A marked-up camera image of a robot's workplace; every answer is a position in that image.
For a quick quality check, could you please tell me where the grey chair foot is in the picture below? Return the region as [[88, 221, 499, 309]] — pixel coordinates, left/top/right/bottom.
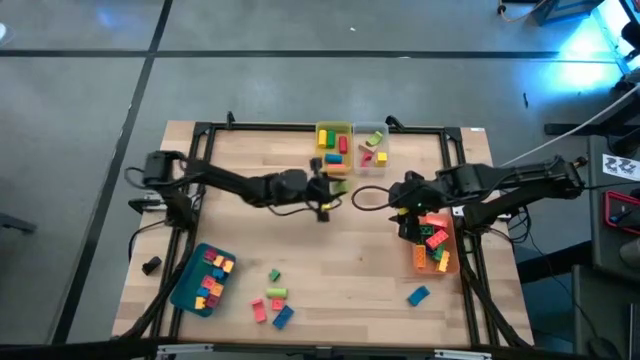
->
[[0, 212, 39, 234]]

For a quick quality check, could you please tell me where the printed white paper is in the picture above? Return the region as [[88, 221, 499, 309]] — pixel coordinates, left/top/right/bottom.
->
[[602, 153, 640, 182]]

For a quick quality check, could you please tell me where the orange transparent bin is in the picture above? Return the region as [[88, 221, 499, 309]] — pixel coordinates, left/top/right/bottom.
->
[[410, 212, 461, 275]]

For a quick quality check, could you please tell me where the small black object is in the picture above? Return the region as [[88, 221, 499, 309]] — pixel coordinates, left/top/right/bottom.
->
[[141, 255, 164, 277]]

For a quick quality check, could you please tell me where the silver metal bracket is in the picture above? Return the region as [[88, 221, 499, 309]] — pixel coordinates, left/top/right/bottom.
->
[[157, 342, 215, 357], [433, 348, 494, 360]]

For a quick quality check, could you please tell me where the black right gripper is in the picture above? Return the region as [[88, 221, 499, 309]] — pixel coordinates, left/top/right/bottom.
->
[[388, 171, 445, 242]]

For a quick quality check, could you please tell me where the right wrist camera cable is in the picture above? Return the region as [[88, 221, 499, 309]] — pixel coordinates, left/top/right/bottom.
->
[[351, 184, 394, 212]]

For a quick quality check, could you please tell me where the orange floor cable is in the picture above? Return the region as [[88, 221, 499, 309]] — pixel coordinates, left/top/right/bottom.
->
[[497, 0, 549, 24]]

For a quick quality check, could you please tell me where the blue crate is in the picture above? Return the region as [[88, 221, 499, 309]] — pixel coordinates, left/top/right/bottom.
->
[[529, 0, 606, 26]]

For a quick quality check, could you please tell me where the pink arch block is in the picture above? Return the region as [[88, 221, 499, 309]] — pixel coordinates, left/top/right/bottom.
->
[[250, 298, 268, 324]]

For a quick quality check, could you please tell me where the white floor cable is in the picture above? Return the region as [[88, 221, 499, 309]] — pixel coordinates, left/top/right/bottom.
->
[[499, 84, 640, 169]]

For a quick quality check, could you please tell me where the red long studded brick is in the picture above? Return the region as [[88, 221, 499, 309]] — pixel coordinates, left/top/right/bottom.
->
[[425, 229, 450, 251]]

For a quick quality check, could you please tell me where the clear plastic bin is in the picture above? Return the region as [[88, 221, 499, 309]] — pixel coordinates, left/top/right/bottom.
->
[[352, 121, 393, 177]]

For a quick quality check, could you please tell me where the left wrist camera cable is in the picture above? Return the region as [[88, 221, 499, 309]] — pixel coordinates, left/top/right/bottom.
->
[[266, 199, 321, 219]]

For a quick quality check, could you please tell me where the blue long studded brick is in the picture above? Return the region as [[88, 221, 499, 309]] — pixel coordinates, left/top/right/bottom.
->
[[272, 305, 296, 331]]

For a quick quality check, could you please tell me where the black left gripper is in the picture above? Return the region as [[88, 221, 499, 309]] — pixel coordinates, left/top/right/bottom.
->
[[273, 156, 351, 224]]

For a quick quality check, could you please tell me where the teal plastic bin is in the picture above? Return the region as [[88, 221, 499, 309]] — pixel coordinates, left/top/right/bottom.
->
[[168, 242, 238, 318]]

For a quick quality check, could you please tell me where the black power cable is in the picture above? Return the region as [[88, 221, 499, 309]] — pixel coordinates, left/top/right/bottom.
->
[[582, 180, 640, 194]]

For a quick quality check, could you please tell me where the blue arch block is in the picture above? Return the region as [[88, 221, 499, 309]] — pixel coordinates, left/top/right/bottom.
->
[[406, 285, 431, 308]]

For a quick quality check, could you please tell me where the grey round object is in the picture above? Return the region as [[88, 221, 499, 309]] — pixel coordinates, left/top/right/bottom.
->
[[619, 238, 640, 269]]

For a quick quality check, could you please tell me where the red and black device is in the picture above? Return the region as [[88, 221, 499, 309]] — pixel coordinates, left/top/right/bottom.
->
[[601, 189, 640, 237]]

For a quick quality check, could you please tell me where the yellow transparent bin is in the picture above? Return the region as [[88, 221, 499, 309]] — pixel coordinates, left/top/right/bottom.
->
[[314, 121, 354, 177]]

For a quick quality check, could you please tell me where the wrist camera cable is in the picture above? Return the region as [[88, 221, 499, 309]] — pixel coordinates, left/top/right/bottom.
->
[[266, 199, 321, 219], [351, 184, 394, 212]]

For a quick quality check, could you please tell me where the grey low cabinet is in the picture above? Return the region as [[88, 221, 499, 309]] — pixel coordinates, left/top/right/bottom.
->
[[572, 264, 640, 360]]

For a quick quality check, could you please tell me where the grey side desk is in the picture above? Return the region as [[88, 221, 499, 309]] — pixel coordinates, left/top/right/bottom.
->
[[587, 134, 640, 271]]

